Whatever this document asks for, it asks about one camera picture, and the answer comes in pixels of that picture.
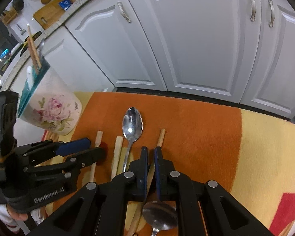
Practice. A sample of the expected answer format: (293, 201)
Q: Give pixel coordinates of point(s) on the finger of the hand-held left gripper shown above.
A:
(73, 145)
(93, 154)

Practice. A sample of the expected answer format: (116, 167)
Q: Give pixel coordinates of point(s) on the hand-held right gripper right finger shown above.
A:
(157, 174)

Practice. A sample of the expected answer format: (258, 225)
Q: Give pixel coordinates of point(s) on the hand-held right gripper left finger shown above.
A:
(143, 174)

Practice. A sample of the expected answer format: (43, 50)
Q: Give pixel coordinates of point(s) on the large metal spoon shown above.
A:
(159, 215)

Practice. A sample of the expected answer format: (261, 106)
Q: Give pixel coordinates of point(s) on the floral utensil holder cup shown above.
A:
(54, 108)

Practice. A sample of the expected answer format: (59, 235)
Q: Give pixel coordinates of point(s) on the small metal spoon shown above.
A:
(132, 125)

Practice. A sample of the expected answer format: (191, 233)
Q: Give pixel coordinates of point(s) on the white plastic spoon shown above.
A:
(30, 78)

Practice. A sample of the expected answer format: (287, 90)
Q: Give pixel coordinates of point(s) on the person's left forearm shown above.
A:
(3, 220)

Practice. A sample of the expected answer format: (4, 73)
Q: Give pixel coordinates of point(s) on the person's left hand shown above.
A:
(21, 216)

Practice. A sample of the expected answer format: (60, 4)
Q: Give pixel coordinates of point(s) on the white shoe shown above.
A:
(36, 215)

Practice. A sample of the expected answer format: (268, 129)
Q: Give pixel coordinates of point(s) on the orange yellow patterned mat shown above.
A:
(199, 140)

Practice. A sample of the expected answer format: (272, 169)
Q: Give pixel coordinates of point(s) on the white cabinet door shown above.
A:
(285, 66)
(118, 54)
(199, 41)
(71, 64)

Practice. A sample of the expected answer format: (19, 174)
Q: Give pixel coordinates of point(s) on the metal peeler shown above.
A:
(22, 31)

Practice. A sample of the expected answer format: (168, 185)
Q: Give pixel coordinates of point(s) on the wooden cutting board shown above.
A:
(51, 12)

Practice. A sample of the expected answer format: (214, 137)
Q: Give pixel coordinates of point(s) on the blue white packet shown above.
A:
(65, 4)

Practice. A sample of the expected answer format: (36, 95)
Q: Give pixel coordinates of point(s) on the wooden chopstick basket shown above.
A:
(9, 17)

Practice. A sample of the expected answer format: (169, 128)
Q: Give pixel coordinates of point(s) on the black frying pan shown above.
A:
(17, 3)

